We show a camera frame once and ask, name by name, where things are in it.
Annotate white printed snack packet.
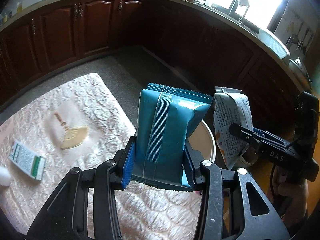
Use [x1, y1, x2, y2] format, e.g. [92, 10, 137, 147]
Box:
[213, 87, 253, 170]

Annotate teal blue snack packet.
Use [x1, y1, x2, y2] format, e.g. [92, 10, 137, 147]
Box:
[131, 83, 213, 191]

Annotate white round trash bin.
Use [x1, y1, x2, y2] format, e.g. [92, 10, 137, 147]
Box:
[188, 120, 216, 163]

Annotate dark wood kitchen cabinets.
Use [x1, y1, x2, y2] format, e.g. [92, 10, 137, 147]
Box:
[1, 0, 302, 102]

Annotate kitchen faucet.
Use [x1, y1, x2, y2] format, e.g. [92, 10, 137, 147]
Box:
[228, 0, 250, 25]

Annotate person's right hand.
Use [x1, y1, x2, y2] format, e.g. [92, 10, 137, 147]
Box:
[267, 165, 309, 221]

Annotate pink quilted table cloth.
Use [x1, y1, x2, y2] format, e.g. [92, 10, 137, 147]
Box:
[1, 73, 201, 239]

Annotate white basin on counter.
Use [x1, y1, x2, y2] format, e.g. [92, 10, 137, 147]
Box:
[258, 29, 290, 59]

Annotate green white small box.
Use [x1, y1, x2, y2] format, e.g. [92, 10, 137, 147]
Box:
[9, 140, 46, 181]

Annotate white tissue wad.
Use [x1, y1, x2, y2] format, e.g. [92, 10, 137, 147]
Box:
[0, 166, 12, 186]

